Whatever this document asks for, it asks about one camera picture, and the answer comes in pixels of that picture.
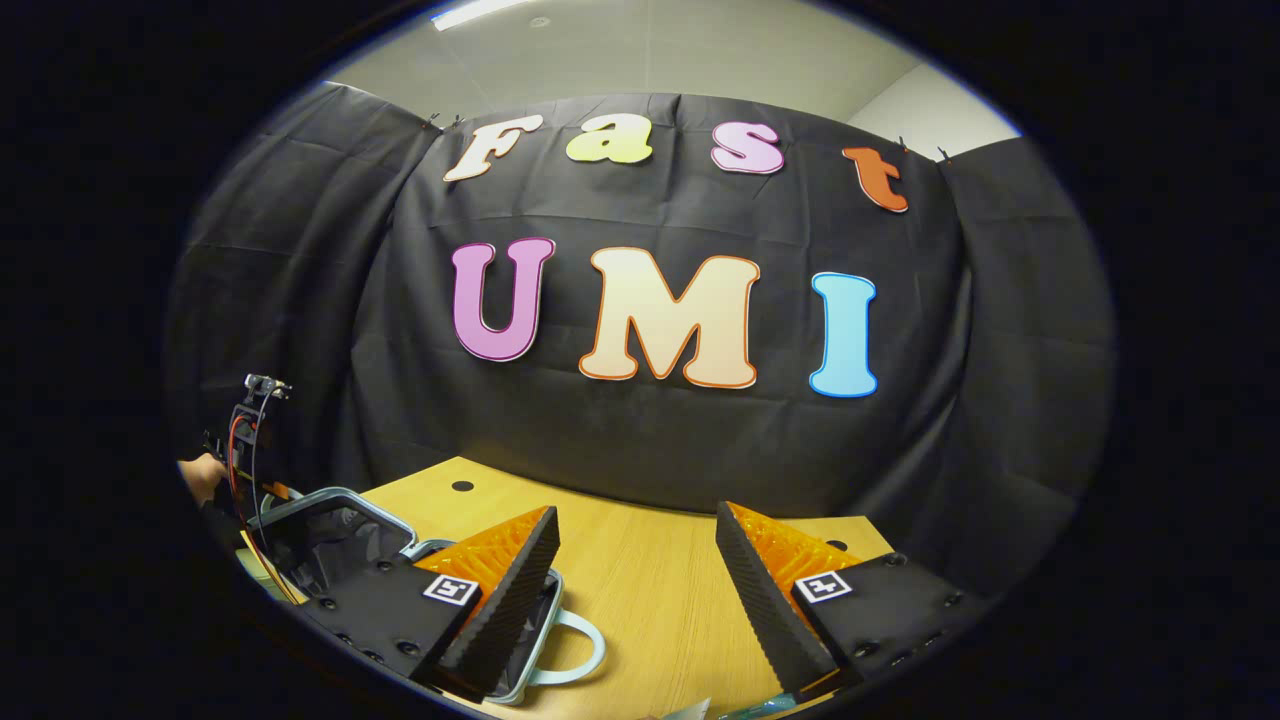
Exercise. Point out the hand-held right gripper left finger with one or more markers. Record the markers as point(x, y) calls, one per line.
point(510, 600)

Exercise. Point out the black backdrop cloth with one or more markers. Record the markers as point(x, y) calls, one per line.
point(640, 440)

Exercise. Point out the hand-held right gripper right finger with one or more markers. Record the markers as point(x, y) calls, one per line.
point(760, 610)

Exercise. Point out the ceiling light panel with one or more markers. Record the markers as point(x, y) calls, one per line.
point(470, 14)

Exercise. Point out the light blue suitcase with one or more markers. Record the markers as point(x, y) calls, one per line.
point(330, 540)

